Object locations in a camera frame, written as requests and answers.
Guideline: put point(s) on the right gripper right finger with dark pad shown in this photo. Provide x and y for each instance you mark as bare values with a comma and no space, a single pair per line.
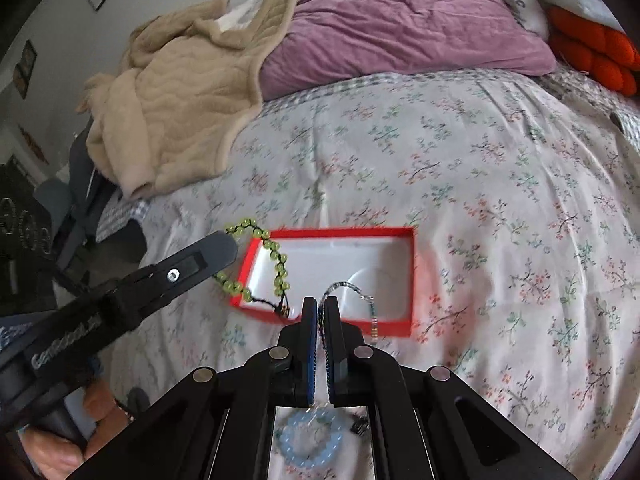
341,339

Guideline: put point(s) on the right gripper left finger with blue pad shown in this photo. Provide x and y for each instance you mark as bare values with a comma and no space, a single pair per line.
295,385

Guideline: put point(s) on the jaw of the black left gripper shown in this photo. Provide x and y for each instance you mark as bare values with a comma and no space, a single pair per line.
192,264

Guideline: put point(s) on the red jewelry box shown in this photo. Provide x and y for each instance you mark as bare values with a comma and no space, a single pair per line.
369,270

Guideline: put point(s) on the person's left hand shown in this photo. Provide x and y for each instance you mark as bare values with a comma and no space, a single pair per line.
57,458

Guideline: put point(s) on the black beaded hair clip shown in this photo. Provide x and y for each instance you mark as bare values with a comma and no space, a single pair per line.
360,424

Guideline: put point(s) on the dark chair beside bed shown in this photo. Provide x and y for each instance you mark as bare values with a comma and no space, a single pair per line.
96,233

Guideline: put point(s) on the beige fleece blanket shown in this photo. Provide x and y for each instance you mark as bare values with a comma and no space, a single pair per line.
184,91

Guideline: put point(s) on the floral white bedsheet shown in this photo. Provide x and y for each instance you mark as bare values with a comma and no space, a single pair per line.
523,195

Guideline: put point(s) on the purple velvet blanket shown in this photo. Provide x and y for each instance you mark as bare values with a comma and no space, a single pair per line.
333,40

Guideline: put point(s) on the orange plush pillow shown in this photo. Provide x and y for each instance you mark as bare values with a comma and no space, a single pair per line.
604,54

